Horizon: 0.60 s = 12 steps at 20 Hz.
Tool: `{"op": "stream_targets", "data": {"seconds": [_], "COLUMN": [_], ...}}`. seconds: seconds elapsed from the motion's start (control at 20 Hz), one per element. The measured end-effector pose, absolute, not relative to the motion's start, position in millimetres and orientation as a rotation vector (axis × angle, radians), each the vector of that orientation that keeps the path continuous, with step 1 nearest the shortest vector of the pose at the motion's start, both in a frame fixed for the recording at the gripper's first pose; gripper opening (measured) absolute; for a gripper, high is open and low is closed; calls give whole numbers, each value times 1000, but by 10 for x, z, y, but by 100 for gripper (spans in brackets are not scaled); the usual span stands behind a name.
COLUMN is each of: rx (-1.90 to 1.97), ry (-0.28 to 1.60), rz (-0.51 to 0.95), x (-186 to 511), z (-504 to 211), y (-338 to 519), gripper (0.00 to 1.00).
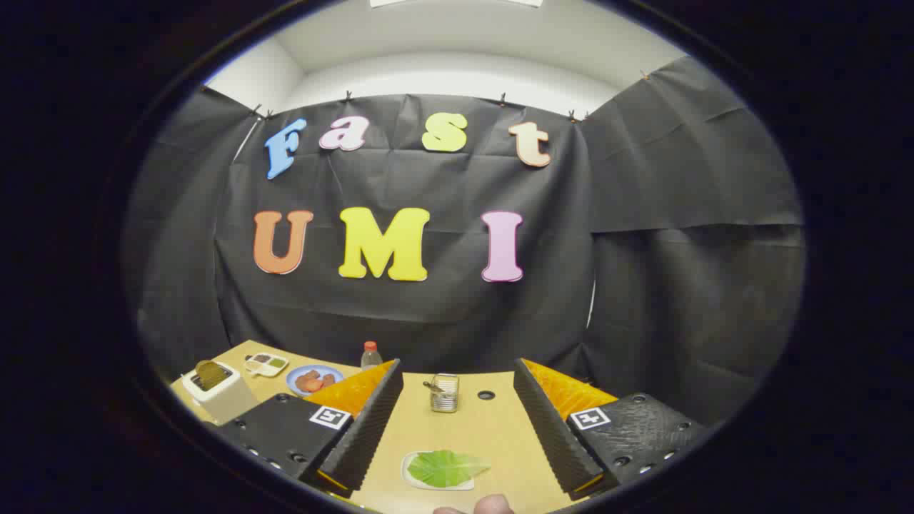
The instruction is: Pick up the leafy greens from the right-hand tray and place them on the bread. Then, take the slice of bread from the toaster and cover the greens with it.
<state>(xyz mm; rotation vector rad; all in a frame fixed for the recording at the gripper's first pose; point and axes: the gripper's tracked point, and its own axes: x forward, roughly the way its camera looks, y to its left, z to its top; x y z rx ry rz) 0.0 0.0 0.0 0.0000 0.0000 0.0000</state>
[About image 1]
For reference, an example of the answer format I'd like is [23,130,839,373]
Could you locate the white divided condiment dish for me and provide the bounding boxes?
[243,353,290,378]

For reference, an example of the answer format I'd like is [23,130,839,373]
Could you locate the metal wire cutlery holder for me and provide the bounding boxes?
[427,373,460,414]

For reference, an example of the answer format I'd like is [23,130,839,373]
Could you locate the white square plate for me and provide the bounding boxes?
[401,450,478,492]

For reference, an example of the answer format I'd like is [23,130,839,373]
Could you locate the ceiling light panel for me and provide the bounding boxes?
[369,0,544,9]

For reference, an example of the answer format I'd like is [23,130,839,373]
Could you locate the brown toasted bread slice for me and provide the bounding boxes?
[194,360,229,391]

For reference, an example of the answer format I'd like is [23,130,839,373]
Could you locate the green lettuce leaf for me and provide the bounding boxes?
[407,450,492,489]

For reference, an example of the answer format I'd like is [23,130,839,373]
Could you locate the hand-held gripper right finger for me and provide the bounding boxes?
[513,358,708,500]

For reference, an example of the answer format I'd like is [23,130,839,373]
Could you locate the blue round plate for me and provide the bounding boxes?
[286,365,345,398]

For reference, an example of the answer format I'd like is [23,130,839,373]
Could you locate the cream white toaster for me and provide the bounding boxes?
[181,361,258,425]

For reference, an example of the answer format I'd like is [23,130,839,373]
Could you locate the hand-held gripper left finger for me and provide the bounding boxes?
[214,359,404,499]

